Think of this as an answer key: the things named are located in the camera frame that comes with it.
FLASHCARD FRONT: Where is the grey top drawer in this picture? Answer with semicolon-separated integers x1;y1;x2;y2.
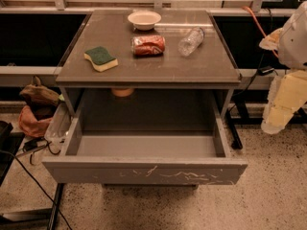
43;89;248;186

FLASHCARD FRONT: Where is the crushed red soda can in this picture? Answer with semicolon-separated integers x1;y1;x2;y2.
131;35;165;56

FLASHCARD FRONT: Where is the brown cloth bag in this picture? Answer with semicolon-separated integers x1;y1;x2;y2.
19;76;59;107

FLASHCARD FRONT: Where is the orange cloth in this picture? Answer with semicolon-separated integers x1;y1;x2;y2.
18;105;53;138

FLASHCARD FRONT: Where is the black power adapter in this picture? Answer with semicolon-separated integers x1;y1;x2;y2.
257;66;274;76

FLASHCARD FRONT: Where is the white bowl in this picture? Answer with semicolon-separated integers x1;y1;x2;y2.
128;11;161;31

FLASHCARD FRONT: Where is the clear plastic bottle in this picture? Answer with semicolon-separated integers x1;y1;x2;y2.
177;27;204;57

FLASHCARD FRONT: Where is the black metal stand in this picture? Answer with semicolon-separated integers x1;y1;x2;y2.
47;183;64;230

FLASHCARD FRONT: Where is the black floor cable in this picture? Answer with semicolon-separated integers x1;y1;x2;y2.
0;149;74;230

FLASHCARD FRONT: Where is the green yellow sponge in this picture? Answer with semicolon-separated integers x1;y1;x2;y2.
84;46;118;72

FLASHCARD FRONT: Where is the clear plastic bag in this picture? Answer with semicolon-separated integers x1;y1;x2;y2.
44;103;71;144

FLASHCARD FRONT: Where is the orange cable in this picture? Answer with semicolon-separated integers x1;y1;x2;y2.
242;5;280;59

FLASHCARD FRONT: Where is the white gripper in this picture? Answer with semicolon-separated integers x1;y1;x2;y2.
259;28;307;134

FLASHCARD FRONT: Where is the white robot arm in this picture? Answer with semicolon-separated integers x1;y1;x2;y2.
259;2;307;134

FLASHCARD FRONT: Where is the black table leg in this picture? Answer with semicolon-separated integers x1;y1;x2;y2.
225;110;243;150

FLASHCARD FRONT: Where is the grey cabinet desk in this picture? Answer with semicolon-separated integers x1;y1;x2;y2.
55;9;242;120

